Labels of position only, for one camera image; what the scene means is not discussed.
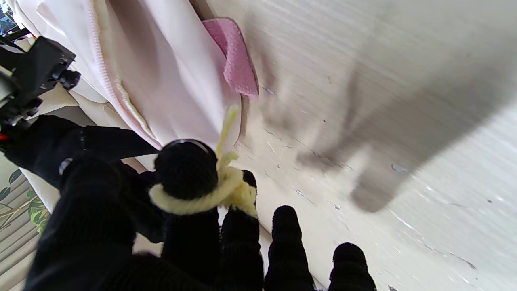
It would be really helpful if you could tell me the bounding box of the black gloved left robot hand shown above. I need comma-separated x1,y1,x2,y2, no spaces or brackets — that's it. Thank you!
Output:
23,139,377,291

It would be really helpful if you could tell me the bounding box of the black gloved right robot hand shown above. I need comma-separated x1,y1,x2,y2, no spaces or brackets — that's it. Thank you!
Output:
0,115,160,190

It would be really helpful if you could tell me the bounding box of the yellow cord tassel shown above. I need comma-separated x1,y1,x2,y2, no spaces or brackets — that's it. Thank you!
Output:
148,106,259,219

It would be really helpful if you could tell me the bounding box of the pale pink backpack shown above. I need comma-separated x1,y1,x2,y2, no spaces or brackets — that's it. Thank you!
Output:
7,0,260,151

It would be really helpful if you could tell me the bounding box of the green leafy indoor plant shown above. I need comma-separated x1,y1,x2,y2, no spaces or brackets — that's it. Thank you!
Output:
0,169,51,236

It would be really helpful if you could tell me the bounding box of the beige pleated curtain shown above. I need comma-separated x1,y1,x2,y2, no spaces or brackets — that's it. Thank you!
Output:
0,178,47,291

